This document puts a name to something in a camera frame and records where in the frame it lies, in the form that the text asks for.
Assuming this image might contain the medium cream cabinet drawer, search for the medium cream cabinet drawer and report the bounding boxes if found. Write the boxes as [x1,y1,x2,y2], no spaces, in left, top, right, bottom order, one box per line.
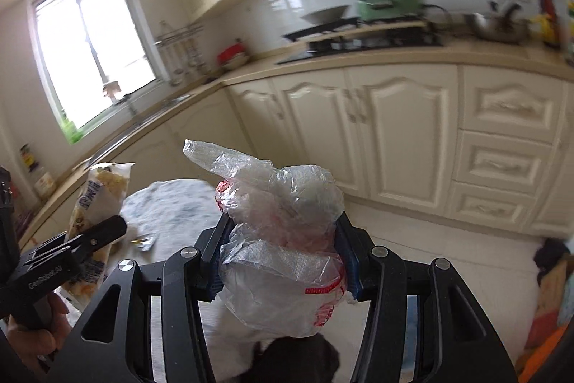
[454,132,555,187]

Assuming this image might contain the white yellow snack packet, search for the white yellow snack packet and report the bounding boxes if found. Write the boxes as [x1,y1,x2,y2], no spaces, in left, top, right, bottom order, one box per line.
[63,161,136,298]

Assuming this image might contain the dark bag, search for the dark bag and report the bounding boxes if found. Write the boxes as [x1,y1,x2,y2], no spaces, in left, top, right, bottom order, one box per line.
[533,238,571,281]

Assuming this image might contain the small yellow wrapper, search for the small yellow wrapper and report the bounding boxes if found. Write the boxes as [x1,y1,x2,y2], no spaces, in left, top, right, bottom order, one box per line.
[130,233,155,251]

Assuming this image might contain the orange bag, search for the orange bag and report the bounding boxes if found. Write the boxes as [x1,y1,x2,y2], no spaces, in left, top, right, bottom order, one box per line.
[516,331,572,383]

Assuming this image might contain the white jar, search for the white jar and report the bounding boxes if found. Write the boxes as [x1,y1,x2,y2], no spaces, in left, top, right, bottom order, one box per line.
[35,170,57,198]

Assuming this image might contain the cream lower kitchen cabinet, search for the cream lower kitchen cabinet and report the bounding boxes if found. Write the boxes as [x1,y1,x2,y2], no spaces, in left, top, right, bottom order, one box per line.
[18,62,574,240]

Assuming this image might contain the yellow condiment container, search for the yellow condiment container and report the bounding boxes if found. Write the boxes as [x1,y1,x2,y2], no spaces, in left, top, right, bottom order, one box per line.
[529,13,554,42]

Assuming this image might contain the grey patterned cloth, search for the grey patterned cloth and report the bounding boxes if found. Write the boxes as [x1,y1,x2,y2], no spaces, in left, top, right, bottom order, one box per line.
[121,179,220,267]

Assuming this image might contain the small cream cabinet drawer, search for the small cream cabinet drawer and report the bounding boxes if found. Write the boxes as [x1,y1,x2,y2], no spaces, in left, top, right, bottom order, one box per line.
[447,181,542,230]

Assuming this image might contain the clear plastic bag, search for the clear plastic bag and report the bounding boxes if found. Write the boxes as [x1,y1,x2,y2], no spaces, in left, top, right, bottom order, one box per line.
[183,138,355,339]

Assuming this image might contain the grey wok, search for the grey wok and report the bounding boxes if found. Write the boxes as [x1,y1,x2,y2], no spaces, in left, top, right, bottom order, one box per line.
[300,5,350,25]

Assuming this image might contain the green electric cooker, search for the green electric cooker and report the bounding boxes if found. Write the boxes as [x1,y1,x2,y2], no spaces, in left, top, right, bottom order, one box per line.
[356,0,427,23]

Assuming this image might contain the dark bottle with red label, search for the dark bottle with red label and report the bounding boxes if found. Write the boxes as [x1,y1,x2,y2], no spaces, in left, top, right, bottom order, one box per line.
[538,0,562,48]

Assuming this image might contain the black gas stove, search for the black gas stove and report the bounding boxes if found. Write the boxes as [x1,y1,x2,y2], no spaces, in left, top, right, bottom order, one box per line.
[276,17,444,65]

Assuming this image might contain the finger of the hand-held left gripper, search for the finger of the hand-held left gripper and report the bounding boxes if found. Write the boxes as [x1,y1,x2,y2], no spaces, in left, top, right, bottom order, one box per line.
[63,215,128,271]

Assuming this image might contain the green plant on windowsill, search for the green plant on windowsill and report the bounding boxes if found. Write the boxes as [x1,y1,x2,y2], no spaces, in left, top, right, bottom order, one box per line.
[62,118,84,144]

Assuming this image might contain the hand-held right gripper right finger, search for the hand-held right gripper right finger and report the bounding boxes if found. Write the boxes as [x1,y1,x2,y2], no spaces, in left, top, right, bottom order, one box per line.
[334,212,516,383]

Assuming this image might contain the large cream cabinet drawer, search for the large cream cabinet drawer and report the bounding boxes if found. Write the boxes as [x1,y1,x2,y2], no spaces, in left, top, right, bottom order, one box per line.
[462,66,568,142]

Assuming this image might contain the kitchen window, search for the kitchen window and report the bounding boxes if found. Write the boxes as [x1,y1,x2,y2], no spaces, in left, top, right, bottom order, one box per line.
[27,0,162,146]

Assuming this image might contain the red and white bowl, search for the red and white bowl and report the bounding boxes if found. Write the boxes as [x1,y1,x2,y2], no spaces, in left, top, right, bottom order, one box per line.
[217,43,252,70]

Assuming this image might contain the wall rack with hanging utensils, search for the wall rack with hanging utensils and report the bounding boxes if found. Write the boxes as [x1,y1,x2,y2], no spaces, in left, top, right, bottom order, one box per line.
[155,22,204,87]

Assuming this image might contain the sink faucet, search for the sink faucet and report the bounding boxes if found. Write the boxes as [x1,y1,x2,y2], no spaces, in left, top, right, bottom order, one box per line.
[120,93,141,117]

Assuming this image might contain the person's left hand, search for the person's left hand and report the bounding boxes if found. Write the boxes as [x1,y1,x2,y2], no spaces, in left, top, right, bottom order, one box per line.
[6,291,71,377]

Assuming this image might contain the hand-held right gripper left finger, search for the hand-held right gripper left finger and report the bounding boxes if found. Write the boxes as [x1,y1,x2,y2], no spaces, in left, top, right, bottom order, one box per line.
[47,212,231,383]

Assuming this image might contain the steel frying pan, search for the steel frying pan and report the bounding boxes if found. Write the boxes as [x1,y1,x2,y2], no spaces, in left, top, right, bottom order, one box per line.
[464,0,531,46]

